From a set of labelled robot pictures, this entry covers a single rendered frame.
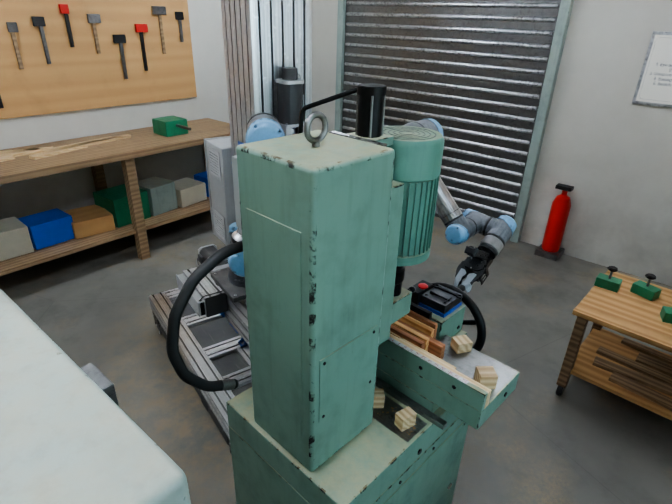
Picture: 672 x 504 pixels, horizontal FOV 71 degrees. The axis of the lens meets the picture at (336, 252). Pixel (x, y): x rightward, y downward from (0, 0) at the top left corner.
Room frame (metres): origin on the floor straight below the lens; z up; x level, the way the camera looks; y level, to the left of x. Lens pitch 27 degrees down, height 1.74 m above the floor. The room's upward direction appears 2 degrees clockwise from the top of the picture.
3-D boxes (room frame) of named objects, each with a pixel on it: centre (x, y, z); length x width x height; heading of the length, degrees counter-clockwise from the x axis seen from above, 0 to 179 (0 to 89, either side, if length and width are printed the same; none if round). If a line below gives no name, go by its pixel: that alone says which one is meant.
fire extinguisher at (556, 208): (3.56, -1.79, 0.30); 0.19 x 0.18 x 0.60; 140
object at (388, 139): (1.00, -0.06, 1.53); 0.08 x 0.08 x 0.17; 47
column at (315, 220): (0.89, 0.04, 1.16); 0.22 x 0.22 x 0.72; 47
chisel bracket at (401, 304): (1.09, -0.14, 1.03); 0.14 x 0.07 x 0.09; 137
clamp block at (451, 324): (1.22, -0.31, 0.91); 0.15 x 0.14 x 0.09; 47
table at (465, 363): (1.16, -0.25, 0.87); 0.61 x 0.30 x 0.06; 47
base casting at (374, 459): (1.01, -0.07, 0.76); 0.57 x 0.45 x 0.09; 137
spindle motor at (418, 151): (1.10, -0.15, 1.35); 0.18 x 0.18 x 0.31
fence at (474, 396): (1.06, -0.15, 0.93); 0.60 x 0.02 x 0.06; 47
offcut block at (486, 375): (0.95, -0.40, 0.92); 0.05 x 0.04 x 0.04; 94
